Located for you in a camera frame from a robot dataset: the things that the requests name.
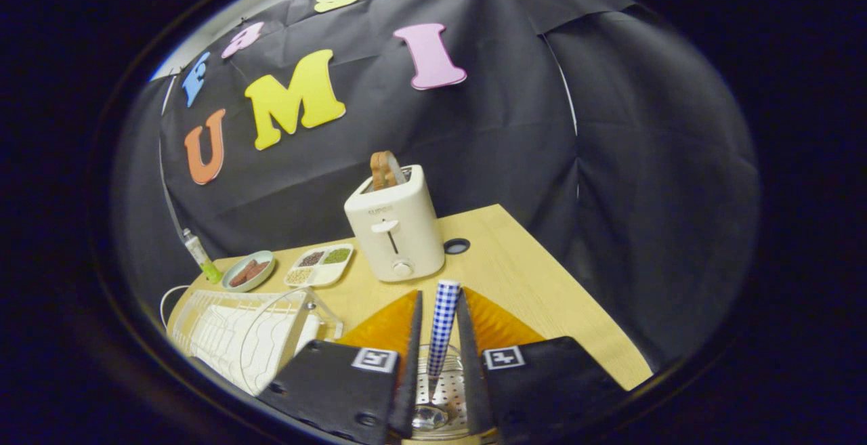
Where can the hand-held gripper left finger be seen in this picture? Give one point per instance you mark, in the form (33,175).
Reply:
(408,377)

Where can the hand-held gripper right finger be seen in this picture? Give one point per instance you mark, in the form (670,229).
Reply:
(472,377)

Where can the pale green plate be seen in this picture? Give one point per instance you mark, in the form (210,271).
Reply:
(269,260)

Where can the white divided grain tray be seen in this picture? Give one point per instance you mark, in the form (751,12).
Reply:
(332,272)

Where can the white drain tray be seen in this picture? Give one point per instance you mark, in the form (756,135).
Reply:
(271,350)

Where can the white toaster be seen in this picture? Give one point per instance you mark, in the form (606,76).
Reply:
(406,228)

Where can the brown meat piece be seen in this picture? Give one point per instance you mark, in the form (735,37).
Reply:
(242,273)
(258,270)

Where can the clear bottle with green base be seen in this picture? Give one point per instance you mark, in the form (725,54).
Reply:
(196,248)

